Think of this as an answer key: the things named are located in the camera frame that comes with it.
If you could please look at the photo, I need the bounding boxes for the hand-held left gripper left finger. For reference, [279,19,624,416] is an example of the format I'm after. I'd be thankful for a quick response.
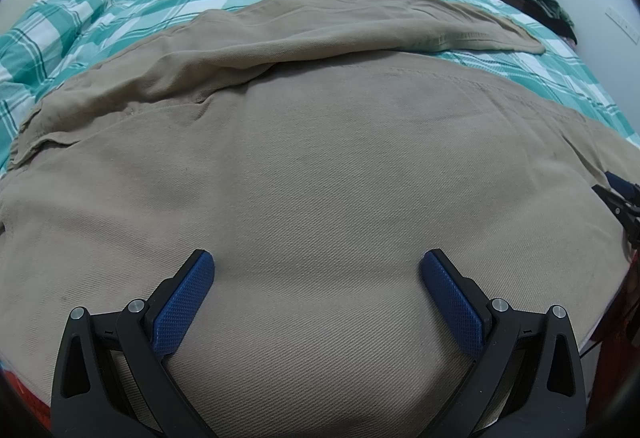
[50,249,222,438]

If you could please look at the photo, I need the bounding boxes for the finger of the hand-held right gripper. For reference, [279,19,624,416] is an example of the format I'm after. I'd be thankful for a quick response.
[592,170,640,249]

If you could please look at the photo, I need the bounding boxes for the beige pants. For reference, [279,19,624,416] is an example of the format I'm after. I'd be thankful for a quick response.
[0,0,635,438]

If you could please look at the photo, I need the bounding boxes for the pile of dark clothes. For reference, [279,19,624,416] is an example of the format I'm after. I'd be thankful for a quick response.
[502,0,577,43]

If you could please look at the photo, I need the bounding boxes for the orange fleece garment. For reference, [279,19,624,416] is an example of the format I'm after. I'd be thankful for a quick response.
[0,263,640,426]

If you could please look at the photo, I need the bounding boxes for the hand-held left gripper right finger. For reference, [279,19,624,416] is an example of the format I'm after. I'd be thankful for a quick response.
[421,249,587,438]

